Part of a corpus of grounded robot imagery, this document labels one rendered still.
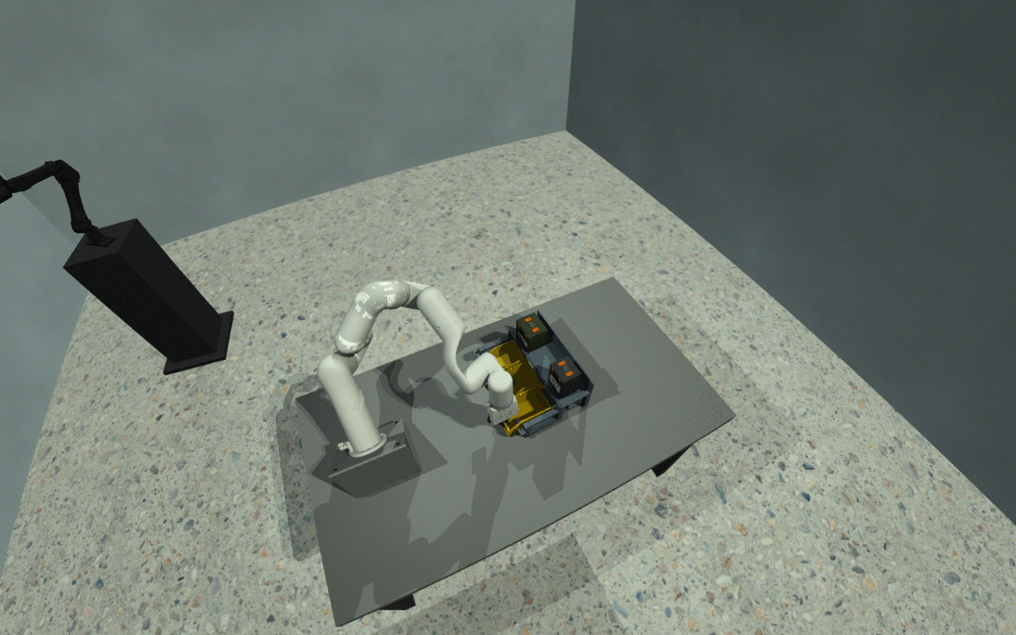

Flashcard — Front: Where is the dark green case with handle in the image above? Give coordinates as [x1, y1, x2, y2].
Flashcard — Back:
[516, 313, 548, 353]

